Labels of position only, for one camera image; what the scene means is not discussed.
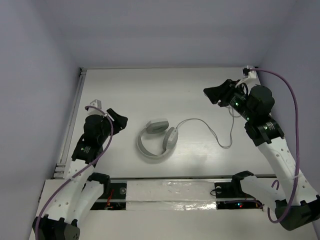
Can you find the white over-ear headphones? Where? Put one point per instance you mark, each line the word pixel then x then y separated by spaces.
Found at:
pixel 154 129

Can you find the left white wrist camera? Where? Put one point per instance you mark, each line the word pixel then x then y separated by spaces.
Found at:
pixel 96 103

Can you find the aluminium side rail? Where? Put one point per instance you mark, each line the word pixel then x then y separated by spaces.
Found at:
pixel 63 156

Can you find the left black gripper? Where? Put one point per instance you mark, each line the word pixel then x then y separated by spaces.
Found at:
pixel 111 120

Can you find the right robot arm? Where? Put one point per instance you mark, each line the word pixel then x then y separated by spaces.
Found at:
pixel 299 204

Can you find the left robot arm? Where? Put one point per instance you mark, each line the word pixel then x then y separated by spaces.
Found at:
pixel 61 215

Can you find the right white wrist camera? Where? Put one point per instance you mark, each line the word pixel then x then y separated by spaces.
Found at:
pixel 250 75

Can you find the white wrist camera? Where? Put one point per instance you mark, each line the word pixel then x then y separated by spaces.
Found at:
pixel 96 103
pixel 250 75

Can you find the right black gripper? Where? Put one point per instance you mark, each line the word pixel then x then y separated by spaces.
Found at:
pixel 223 91

